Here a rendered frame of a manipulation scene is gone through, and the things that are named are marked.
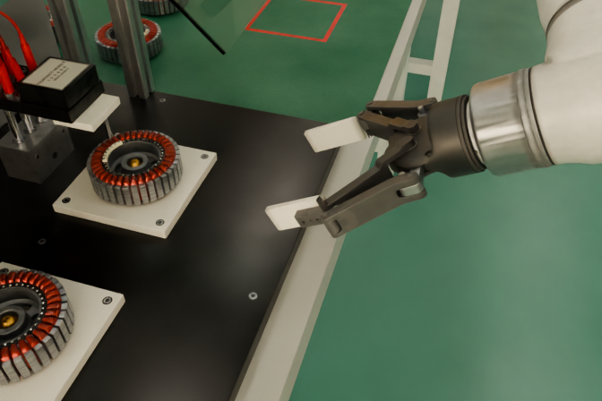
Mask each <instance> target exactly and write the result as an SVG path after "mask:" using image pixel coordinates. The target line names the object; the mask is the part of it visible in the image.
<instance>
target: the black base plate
mask: <svg viewBox="0 0 602 401"><path fill-rule="evenodd" d="M103 86H104V90H105V91H104V92H103V93H102V94H106V95H111V96H116V97H119V99H120V105H119V106H118V107H117V108H116V109H115V110H114V111H113V112H112V113H111V114H110V115H109V117H108V120H109V122H110V126H111V130H112V133H113V136H114V135H115V134H116V133H117V132H118V133H122V134H124V132H129V133H130V135H131V131H137V132H138V131H139V130H144V131H146V130H148V131H152V132H153V131H155V132H159V133H160V132H161V133H164V134H165V135H167V136H169V137H170V138H172V139H173V140H174V141H175V142H176V144H177V145H179V146H184V147H188V148H193V149H201V150H206V151H209V152H214V153H217V161H216V162H215V164H214V165H213V167H212V168H211V170H210V172H209V173H208V174H207V176H206V177H205V179H204V180H203V182H202V184H201V185H200V187H199V189H198V190H197V192H196V193H195V195H194V196H193V197H192V199H191V200H190V202H189V204H188V205H187V207H186V208H185V210H184V212H183V213H182V215H181V216H180V218H179V219H178V220H177V222H176V224H175V225H174V227H173V228H172V230H171V231H170V233H169V235H168V237H167V238H162V237H158V236H155V235H147V234H144V233H140V232H136V231H133V230H129V229H125V228H122V227H118V226H111V225H107V224H103V223H100V222H96V221H92V220H88V219H85V218H78V217H75V216H70V215H66V214H63V213H59V212H55V210H54V208H53V204H54V203H55V201H56V200H57V199H58V198H59V197H60V196H61V195H62V193H63V192H64V191H65V190H66V189H67V188H68V187H69V185H70V184H71V183H72V182H73V181H74V180H75V179H76V177H77V176H78V175H79V174H80V173H81V172H82V171H83V169H84V168H85V167H86V166H87V162H88V161H87V160H88V157H89V156H90V153H91V152H93V150H94V149H95V148H96V147H98V145H99V144H100V143H102V142H103V141H104V140H106V139H107V138H108V137H107V134H106V130H105V127H104V124H103V123H102V124H101V125H100V126H99V127H98V128H97V129H96V131H95V132H90V131H85V130H81V129H76V128H72V127H68V126H67V129H68V132H69V134H70V137H71V140H72V143H73V147H74V150H73V151H72V152H71V153H70V154H69V155H68V157H67V158H66V159H65V160H64V161H63V162H62V163H61V164H60V165H59V166H58V167H57V168H56V169H55V170H54V171H53V173H52V174H51V175H50V176H49V177H48V178H47V179H46V180H45V181H44V182H43V183H33V182H30V181H26V180H22V179H18V178H14V177H11V176H9V175H8V174H7V172H6V169H5V167H4V164H3V161H2V159H1V158H0V263H1V262H5V263H9V264H13V265H15V266H19V267H23V268H26V269H35V270H36V271H39V270H40V271H44V272H45V273H46V274H47V273H48V274H50V275H52V276H55V277H61V278H64V279H68V280H72V281H74V282H78V283H82V284H85V285H88V286H95V287H97V288H101V289H105V290H108V291H111V292H115V293H118V294H122V295H123V296H124V298H125V303H124V304H123V306H122V308H121V309H120V311H119V312H118V314H117V315H116V316H115V318H114V319H113V321H112V323H111V324H110V326H109V327H108V329H107V331H106V332H105V334H104V335H103V337H102V338H101V339H100V341H99V343H98V344H97V346H96V347H95V349H94V350H93V352H92V354H91V355H90V357H89V359H88V360H87V362H86V363H85V364H84V365H83V367H82V369H81V371H80V372H79V374H78V375H77V377H76V378H75V380H74V382H73V384H72V385H71V387H70V388H69V389H68V390H67V392H66V393H65V395H64V397H63V399H62V400H61V401H235V399H236V397H237V393H238V391H239V389H240V387H241V385H242V382H243V380H244V377H245V375H246V372H247V370H248V367H249V365H250V363H251V361H252V359H253V356H254V353H255V350H256V348H257V346H258V344H259V342H260V339H261V337H262V333H263V331H264V329H265V327H266V324H267V322H268V320H269V317H270V316H271V312H272V310H273V307H274V305H275V303H276V301H277V299H278V296H279V294H280V290H281V288H282V286H283V284H284V281H285V279H286V277H287V274H288V271H289V269H290V267H291V264H292V262H293V259H294V258H295V256H296V253H297V249H298V247H299V245H300V243H301V241H302V238H303V236H304V234H305V230H306V227H301V226H299V227H294V228H289V229H284V230H278V228H277V227H276V226H275V225H274V223H273V222H272V221H271V219H270V217H269V216H268V214H267V213H266V212H265V210H266V208H267V207H268V206H271V205H276V204H280V203H284V202H289V201H296V200H300V199H304V198H308V197H313V196H316V195H321V193H322V191H323V187H324V185H325V183H326V180H327V178H328V176H329V173H330V171H331V168H332V166H333V163H334V161H335V158H336V157H337V155H338V152H339V150H340V146H338V147H336V148H332V149H326V150H322V151H319V152H314V149H313V148H312V146H311V144H310V143H309V141H308V140H307V138H306V137H305V131H307V130H310V129H313V128H316V127H319V126H323V125H326V124H328V123H324V122H318V121H314V120H308V119H304V118H298V117H294V116H289V115H280V114H274V113H270V112H264V111H260V110H255V109H250V108H245V107H236V106H231V105H226V104H221V103H216V102H211V101H206V100H201V99H196V98H188V97H182V96H178V95H172V94H167V93H162V92H157V91H153V92H152V93H151V92H149V94H150V95H149V96H148V97H147V98H146V99H143V98H140V97H139V95H137V96H136V97H135V98H134V97H129V94H128V89H127V86H124V85H118V84H114V83H109V82H104V81H103Z"/></svg>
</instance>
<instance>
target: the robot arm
mask: <svg viewBox="0 0 602 401"><path fill-rule="evenodd" d="M537 9H538V14H539V19H540V22H541V25H542V27H543V29H544V32H545V35H546V54H545V62H544V63H542V64H538V65H535V66H532V67H530V68H523V69H520V70H518V71H517V72H514V73H508V74H505V75H503V76H499V77H496V78H493V79H490V80H486V81H481V82H478V83H476V84H475V85H474V86H472V88H471V90H470V93H469V96H468V95H466V94H465V95H461V96H458V97H455V98H448V99H446V100H442V101H439V102H438V101H437V99H436V98H426V99H421V100H372V101H369V102H367V103H366V105H365V106H366V111H361V112H360V113H358V114H357V116H353V117H350V118H347V119H344V120H340V121H338V122H334V123H331V124H326V125H323V126H319V127H316V128H313V129H310V130H307V131H305V137H306V138H307V140H308V141H309V143H310V144H311V146H312V148H313V149H314V152H319V151H322V150H326V149H332V148H336V147H338V146H342V145H346V144H350V143H352V142H356V141H362V140H365V139H366V134H367V136H368V138H370V136H371V137H372V136H375V137H378V138H381V139H384V140H386V141H388V142H389V146H388V147H387V149H386V150H385V152H384V154H383V155H382V156H380V157H379V158H378V159H376V160H375V165H374V166H373V167H372V168H370V169H369V170H368V171H366V172H365V173H363V174H362V175H361V176H359V177H358V178H356V179H355V180H354V181H352V182H351V183H349V184H347V185H346V186H344V187H343V188H341V189H340V190H339V191H337V192H335V193H334V194H333V195H332V196H330V197H329V198H328V199H326V198H325V196H324V195H323V194H321V195H316V196H313V197H308V198H304V199H300V200H293V201H289V202H284V203H280V204H276V205H271V206H268V207H267V208H266V210H265V212H266V213H267V214H268V216H269V217H270V219H271V221H272V222H273V223H274V225H275V226H276V227H277V228H278V230H284V229H289V228H294V227H299V226H301V227H309V226H317V225H322V224H324V225H325V226H326V228H327V230H328V231H329V233H330V234H331V236H332V237H333V238H337V237H340V236H341V235H344V234H345V233H347V232H349V231H351V230H353V229H355V228H357V227H359V226H362V225H363V224H365V223H367V222H369V221H371V220H373V219H375V218H378V217H380V216H381V215H383V214H385V213H387V212H389V211H391V210H393V209H396V208H397V207H399V206H401V205H402V204H405V203H409V202H412V201H418V200H421V199H424V198H425V196H426V195H427V191H426V188H425V186H424V185H423V182H424V177H426V176H427V175H430V174H432V173H434V172H440V173H443V174H445V175H447V176H449V177H452V178H455V177H460V176H464V175H472V174H476V173H481V172H484V171H485V170H486V169H488V170H489V171H490V172H491V173H492V174H493V175H496V176H501V175H509V174H514V173H519V172H523V171H528V170H532V169H537V168H541V167H542V168H547V167H550V166H554V165H561V164H570V163H582V164H592V165H595V164H602V0H537ZM380 111H381V112H382V113H381V112H380ZM389 166H390V168H391V170H392V171H393V172H395V173H398V175H397V176H395V177H394V176H393V174H392V173H391V170H390V169H389ZM336 205H338V206H336ZM334 206H336V207H334Z"/></svg>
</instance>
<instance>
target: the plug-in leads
mask: <svg viewBox="0 0 602 401"><path fill-rule="evenodd" d="M0 14H1V15H3V16H4V17H5V18H6V19H7V20H8V21H10V22H11V24H12V25H13V26H14V27H15V28H16V30H17V32H18V36H19V39H20V42H21V44H20V46H21V51H22V52H23V55H24V58H25V61H26V64H27V66H28V68H29V71H30V72H31V71H32V70H33V69H35V68H36V67H37V63H36V61H35V58H34V56H33V54H32V52H31V49H30V45H29V43H27V41H26V39H25V37H24V36H23V34H22V32H21V30H20V28H19V27H18V25H17V24H16V23H15V21H14V20H13V19H12V18H11V17H10V16H8V15H7V14H6V13H4V12H2V11H0ZM0 51H1V53H0V87H2V88H3V89H4V92H3V93H4V95H5V96H6V97H7V98H10V97H14V95H15V94H17V91H16V89H15V88H14V87H13V84H12V81H11V79H10V77H14V78H15V79H16V80H17V82H18V81H20V80H21V79H22V78H23V77H25V75H24V73H23V71H22V69H21V67H20V66H19V65H18V63H17V61H16V59H15V58H14V57H13V56H12V54H11V52H10V49H9V47H8V46H7V45H6V44H5V42H4V39H3V38H2V36H1V34H0ZM6 68H7V69H6ZM7 71H8V72H7Z"/></svg>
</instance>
